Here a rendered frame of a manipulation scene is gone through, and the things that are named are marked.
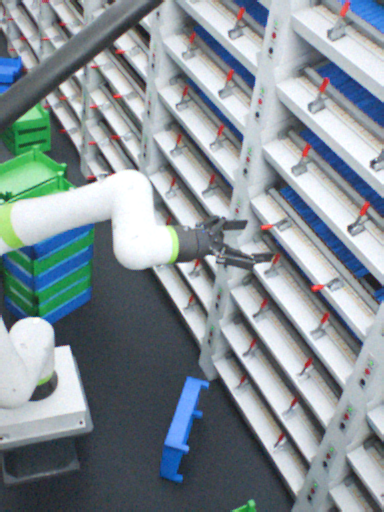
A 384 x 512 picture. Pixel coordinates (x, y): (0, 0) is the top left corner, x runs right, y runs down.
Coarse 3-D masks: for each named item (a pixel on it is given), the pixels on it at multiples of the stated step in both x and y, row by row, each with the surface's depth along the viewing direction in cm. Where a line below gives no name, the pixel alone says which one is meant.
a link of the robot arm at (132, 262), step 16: (112, 224) 162; (128, 224) 159; (144, 224) 159; (128, 240) 158; (144, 240) 158; (160, 240) 161; (176, 240) 164; (128, 256) 158; (144, 256) 159; (160, 256) 162; (176, 256) 165
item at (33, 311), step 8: (88, 280) 292; (8, 288) 282; (72, 288) 286; (80, 288) 290; (8, 296) 285; (16, 296) 280; (56, 296) 288; (64, 296) 284; (72, 296) 289; (16, 304) 283; (24, 304) 278; (32, 304) 273; (48, 304) 278; (56, 304) 283; (32, 312) 277; (40, 312) 277; (48, 312) 282
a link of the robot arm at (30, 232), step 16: (112, 176) 163; (128, 176) 161; (144, 176) 164; (64, 192) 170; (80, 192) 166; (96, 192) 163; (112, 192) 161; (128, 192) 160; (144, 192) 161; (16, 208) 173; (32, 208) 171; (48, 208) 169; (64, 208) 167; (80, 208) 166; (96, 208) 164; (112, 208) 162; (128, 208) 159; (144, 208) 160; (16, 224) 172; (32, 224) 171; (48, 224) 170; (64, 224) 169; (80, 224) 169; (32, 240) 175
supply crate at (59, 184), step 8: (56, 176) 273; (48, 184) 271; (56, 184) 275; (64, 184) 275; (32, 192) 266; (40, 192) 270; (48, 192) 274; (56, 192) 275; (0, 200) 255; (16, 200) 262
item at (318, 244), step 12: (276, 192) 213; (288, 216) 208; (300, 228) 203; (312, 240) 199; (312, 252) 198; (324, 252) 195; (336, 264) 192; (348, 276) 188; (360, 288) 185; (372, 300) 182
